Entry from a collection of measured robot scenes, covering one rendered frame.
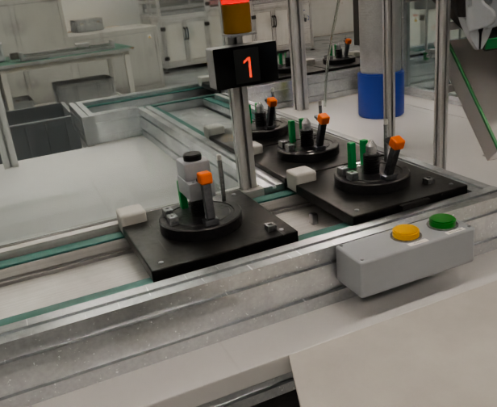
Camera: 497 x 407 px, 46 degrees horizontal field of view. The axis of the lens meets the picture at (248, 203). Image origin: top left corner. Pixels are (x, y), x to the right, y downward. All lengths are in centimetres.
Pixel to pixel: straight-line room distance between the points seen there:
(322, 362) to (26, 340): 38
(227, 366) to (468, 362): 32
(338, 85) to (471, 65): 121
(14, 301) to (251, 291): 38
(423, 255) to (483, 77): 49
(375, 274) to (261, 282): 17
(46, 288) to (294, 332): 41
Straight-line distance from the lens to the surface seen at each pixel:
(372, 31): 201
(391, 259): 87
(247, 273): 84
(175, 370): 84
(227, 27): 106
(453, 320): 91
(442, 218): 96
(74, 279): 101
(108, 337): 82
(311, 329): 88
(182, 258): 88
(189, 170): 93
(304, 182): 113
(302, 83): 225
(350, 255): 87
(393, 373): 80
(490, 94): 127
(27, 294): 100
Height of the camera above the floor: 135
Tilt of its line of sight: 21 degrees down
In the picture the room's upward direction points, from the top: 6 degrees counter-clockwise
